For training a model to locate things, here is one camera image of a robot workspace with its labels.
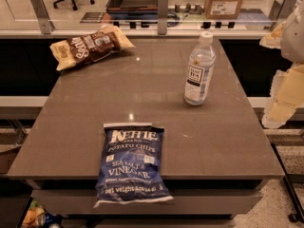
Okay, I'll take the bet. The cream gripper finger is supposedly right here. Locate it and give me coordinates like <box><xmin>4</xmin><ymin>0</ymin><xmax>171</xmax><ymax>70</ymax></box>
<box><xmin>259</xmin><ymin>21</ymin><xmax>286</xmax><ymax>49</ymax></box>
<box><xmin>261</xmin><ymin>64</ymin><xmax>304</xmax><ymax>129</ymax></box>

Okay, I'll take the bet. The blue Kettle chip bag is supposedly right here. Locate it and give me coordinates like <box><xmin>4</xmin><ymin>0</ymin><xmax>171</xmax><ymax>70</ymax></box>
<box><xmin>96</xmin><ymin>123</ymin><xmax>173</xmax><ymax>204</ymax></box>

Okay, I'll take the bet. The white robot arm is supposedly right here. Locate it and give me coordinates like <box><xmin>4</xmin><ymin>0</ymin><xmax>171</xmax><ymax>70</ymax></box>
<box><xmin>259</xmin><ymin>1</ymin><xmax>304</xmax><ymax>129</ymax></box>

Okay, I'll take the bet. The brown chip bag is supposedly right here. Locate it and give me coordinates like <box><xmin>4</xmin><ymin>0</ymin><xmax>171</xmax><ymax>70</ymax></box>
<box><xmin>50</xmin><ymin>25</ymin><xmax>134</xmax><ymax>71</ymax></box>

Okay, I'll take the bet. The cardboard box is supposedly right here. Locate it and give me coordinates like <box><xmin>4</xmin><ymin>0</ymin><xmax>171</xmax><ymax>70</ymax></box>
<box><xmin>204</xmin><ymin>0</ymin><xmax>243</xmax><ymax>19</ymax></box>

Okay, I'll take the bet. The clear tea water bottle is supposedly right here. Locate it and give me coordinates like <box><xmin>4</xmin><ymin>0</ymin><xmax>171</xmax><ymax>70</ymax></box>
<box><xmin>184</xmin><ymin>31</ymin><xmax>216</xmax><ymax>105</ymax></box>

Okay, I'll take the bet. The dark tray on floor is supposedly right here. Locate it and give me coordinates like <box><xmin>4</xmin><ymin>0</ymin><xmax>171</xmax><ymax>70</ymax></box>
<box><xmin>105</xmin><ymin>0</ymin><xmax>167</xmax><ymax>13</ymax></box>

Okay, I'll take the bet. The grey table drawer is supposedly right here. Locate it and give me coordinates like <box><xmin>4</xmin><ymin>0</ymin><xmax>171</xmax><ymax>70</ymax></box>
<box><xmin>31</xmin><ymin>189</ymin><xmax>263</xmax><ymax>215</ymax></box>

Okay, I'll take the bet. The right metal glass post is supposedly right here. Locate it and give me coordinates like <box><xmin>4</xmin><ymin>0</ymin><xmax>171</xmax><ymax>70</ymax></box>
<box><xmin>269</xmin><ymin>0</ymin><xmax>297</xmax><ymax>30</ymax></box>

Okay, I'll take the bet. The metal glass post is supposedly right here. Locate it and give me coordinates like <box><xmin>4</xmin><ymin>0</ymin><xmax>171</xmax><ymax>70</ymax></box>
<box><xmin>30</xmin><ymin>0</ymin><xmax>54</xmax><ymax>34</ymax></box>
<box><xmin>158</xmin><ymin>0</ymin><xmax>168</xmax><ymax>35</ymax></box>
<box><xmin>269</xmin><ymin>0</ymin><xmax>297</xmax><ymax>30</ymax></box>

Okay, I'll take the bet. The middle metal glass post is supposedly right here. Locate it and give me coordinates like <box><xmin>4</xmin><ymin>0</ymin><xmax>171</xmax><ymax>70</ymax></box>
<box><xmin>158</xmin><ymin>0</ymin><xmax>168</xmax><ymax>35</ymax></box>

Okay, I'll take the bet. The left metal glass post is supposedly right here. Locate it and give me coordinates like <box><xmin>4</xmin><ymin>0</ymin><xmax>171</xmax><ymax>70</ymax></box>
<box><xmin>30</xmin><ymin>0</ymin><xmax>54</xmax><ymax>34</ymax></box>

